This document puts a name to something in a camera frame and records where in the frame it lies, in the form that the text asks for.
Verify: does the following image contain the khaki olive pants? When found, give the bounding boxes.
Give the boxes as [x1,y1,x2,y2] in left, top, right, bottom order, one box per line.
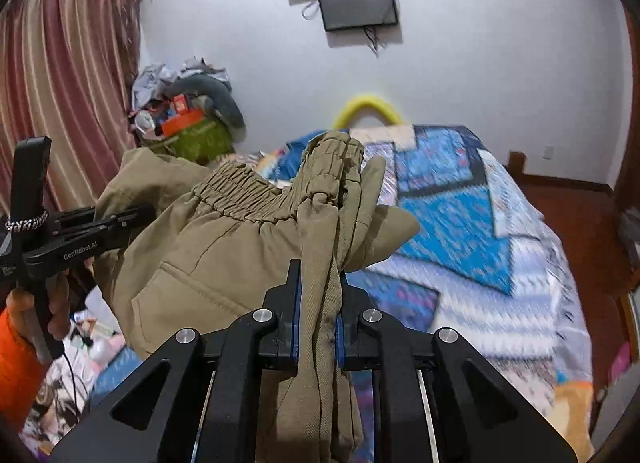
[94,131,419,462]

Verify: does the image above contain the left hand orange sleeve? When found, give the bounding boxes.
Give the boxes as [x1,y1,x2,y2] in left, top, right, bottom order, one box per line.
[6,271,70,363]

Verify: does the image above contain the blue patchwork bed quilt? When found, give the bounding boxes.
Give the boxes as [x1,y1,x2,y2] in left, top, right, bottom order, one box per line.
[229,126,593,462]

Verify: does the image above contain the orange box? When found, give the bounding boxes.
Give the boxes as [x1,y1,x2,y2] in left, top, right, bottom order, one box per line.
[160,108,205,137]

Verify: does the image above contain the pile of grey clothes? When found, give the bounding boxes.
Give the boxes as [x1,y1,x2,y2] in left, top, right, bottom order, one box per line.
[131,56,232,112]

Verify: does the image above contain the green laundry basket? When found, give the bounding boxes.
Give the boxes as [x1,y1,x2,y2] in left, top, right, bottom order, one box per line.
[143,118,234,165]

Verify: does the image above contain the red striped curtain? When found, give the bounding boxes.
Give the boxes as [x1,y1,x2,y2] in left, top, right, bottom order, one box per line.
[1,0,140,212]

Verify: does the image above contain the grey neck pillow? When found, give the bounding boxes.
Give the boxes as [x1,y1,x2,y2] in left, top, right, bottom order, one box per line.
[163,74,245,130]

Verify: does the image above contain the yellow foam tube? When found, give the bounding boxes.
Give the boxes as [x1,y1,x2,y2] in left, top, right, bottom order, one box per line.
[332,94,405,130]

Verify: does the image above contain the small black wall monitor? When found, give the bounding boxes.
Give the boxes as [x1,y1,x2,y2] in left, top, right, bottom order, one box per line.
[318,0,398,32]

